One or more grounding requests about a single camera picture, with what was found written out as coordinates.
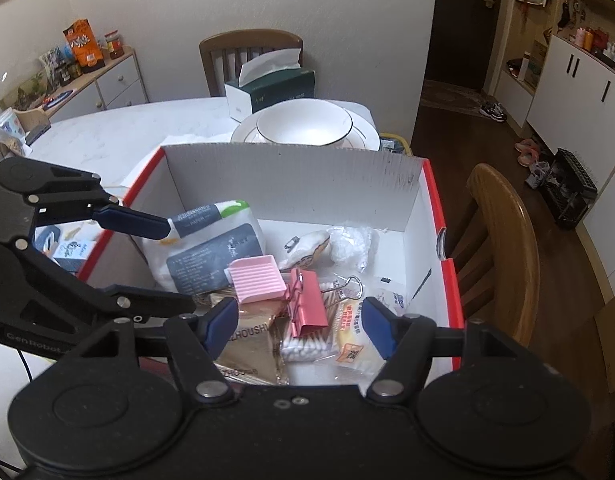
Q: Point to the brown cardboard carton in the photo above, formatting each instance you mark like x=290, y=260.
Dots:
x=612, y=340

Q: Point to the pink binder clip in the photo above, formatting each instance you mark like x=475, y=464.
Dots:
x=307, y=305

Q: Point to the dark wooden chair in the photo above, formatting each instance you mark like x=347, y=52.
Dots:
x=222, y=60

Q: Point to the bag of white pellets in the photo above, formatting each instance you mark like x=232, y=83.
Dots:
x=350, y=245

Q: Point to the dark sneakers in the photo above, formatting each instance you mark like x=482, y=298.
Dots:
x=493, y=111

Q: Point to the white bowl on plate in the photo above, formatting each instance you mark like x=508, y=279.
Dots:
x=362, y=132

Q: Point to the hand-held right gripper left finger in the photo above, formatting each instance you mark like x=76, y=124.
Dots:
x=222, y=327

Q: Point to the red cardboard box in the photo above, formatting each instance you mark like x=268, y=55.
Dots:
x=297, y=180

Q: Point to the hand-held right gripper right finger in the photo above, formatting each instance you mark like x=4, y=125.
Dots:
x=380, y=327

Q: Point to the white sideboard cabinet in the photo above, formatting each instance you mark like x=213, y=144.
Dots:
x=112, y=85

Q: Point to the white tall cabinet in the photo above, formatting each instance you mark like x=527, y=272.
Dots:
x=577, y=90

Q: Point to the white cotton pad bag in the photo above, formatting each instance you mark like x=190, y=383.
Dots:
x=207, y=255

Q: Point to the light blue carton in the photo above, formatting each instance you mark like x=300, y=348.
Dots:
x=72, y=255

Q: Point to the green white tissue box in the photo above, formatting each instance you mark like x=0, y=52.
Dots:
x=277, y=90

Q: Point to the red lidded jar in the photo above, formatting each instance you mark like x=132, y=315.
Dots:
x=114, y=45

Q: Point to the cotton swab pack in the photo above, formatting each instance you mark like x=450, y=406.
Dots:
x=307, y=347

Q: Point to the orange snack bag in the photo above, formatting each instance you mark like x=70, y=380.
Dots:
x=83, y=45

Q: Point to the black shoe rack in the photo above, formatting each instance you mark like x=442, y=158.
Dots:
x=570, y=187

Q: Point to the light wooden chair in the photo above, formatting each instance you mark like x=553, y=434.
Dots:
x=507, y=240

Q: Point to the white sachet blue print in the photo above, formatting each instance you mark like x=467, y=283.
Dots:
x=390, y=292

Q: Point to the dark door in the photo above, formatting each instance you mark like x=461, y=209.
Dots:
x=462, y=25

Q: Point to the pink slippers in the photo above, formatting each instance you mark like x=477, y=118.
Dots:
x=528, y=152

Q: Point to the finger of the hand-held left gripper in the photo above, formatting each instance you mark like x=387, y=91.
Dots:
x=137, y=222
x=147, y=305

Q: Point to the blueberry bread packet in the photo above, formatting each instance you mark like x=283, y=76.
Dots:
x=355, y=340

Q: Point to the pink ribbed plastic piece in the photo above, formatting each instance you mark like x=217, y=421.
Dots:
x=255, y=277

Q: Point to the wooden tray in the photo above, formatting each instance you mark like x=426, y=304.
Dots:
x=27, y=115

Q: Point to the gold foil packet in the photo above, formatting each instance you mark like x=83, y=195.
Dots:
x=247, y=350

